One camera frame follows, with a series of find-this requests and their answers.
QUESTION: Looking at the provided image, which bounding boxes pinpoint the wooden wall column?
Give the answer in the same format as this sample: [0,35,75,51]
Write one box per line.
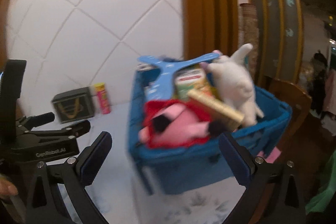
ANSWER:
[0,0,15,67]
[180,0,239,62]

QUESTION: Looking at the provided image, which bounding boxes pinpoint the rolled patterned mat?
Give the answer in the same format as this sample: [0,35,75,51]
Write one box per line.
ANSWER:
[239,3,260,83]

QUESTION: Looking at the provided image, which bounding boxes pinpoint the person's left hand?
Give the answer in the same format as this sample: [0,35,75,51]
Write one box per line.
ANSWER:
[0,175,19,200]

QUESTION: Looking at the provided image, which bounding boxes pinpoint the white unicorn plush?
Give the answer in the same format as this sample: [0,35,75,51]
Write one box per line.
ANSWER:
[209,43,264,126]

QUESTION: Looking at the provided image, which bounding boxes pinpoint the wooden chair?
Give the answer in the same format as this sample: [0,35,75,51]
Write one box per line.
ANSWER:
[262,74,313,151]

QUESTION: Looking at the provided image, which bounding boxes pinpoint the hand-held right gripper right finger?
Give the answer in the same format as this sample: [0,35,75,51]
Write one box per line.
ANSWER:
[218,132,306,224]

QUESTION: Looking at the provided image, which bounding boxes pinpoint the person's green clothing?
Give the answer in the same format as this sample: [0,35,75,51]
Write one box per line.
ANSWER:
[306,151,336,216]

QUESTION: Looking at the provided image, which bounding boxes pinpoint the wooden partition screen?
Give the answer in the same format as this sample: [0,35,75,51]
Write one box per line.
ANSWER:
[240,0,305,88]

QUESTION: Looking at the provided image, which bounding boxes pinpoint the blue plastic crate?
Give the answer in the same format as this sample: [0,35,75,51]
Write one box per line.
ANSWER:
[128,56,293,195]

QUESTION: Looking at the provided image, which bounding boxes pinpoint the black gift box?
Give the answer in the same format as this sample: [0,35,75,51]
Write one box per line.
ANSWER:
[52,87,95,124]

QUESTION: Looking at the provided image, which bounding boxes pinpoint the pink cloth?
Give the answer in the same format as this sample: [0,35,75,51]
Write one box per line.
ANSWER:
[259,147,281,163]

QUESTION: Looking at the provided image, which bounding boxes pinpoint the floral blue tablecloth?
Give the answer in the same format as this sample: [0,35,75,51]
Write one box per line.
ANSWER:
[26,103,250,224]

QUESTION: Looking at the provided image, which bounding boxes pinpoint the dark cloth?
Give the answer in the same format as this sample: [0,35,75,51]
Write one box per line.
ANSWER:
[312,50,328,114]

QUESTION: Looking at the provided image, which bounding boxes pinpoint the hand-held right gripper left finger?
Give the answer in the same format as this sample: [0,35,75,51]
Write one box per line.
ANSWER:
[26,131,113,224]

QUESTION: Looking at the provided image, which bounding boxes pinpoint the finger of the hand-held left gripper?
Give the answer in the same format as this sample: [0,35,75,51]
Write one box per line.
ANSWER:
[19,120,91,140]
[16,112,56,130]

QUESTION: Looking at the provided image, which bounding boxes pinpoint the pink pig plush red dress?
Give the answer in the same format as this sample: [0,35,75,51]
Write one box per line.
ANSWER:
[139,99,227,149]

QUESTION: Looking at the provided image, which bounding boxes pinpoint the pink yellow tube can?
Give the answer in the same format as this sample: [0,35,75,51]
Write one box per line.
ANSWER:
[94,83,112,115]

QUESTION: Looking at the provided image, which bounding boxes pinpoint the blue boomerang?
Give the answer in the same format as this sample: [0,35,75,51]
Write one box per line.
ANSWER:
[138,53,221,100]

